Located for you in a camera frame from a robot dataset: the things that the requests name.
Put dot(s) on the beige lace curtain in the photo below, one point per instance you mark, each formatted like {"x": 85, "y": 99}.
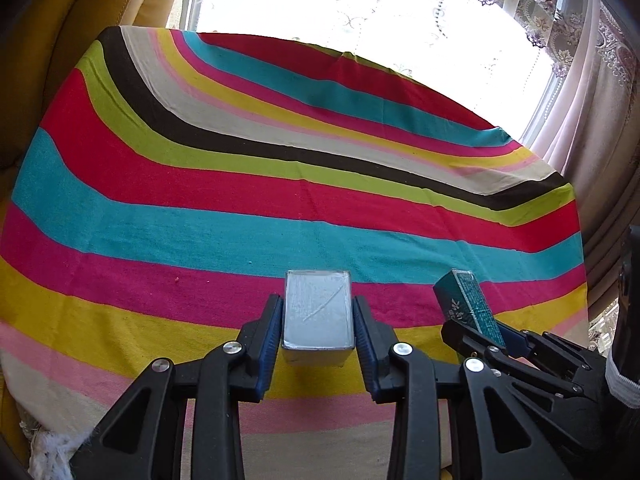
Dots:
{"x": 602, "y": 325}

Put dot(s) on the yellow leather sofa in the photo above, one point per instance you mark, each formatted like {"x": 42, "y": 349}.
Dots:
{"x": 75, "y": 20}

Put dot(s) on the white yarn tuft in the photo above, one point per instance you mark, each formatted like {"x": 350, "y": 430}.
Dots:
{"x": 50, "y": 452}

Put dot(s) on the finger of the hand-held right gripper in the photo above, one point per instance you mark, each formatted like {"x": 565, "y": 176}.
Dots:
{"x": 475, "y": 342}
{"x": 512, "y": 341}

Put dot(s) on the colourful striped blanket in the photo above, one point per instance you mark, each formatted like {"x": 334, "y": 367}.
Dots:
{"x": 200, "y": 185}

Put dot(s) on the plain white box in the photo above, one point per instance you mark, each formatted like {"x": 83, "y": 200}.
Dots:
{"x": 317, "y": 315}

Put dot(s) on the floral lace curtain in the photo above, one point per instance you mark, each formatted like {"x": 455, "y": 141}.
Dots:
{"x": 525, "y": 5}

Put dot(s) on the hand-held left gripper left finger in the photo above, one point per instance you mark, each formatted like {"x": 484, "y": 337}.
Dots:
{"x": 267, "y": 350}

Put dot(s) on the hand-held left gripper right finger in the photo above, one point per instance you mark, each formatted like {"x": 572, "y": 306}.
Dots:
{"x": 367, "y": 355}

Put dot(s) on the teal box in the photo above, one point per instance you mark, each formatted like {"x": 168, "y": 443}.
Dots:
{"x": 465, "y": 300}

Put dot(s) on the pink pleated curtain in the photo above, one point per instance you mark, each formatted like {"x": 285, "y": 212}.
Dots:
{"x": 600, "y": 135}

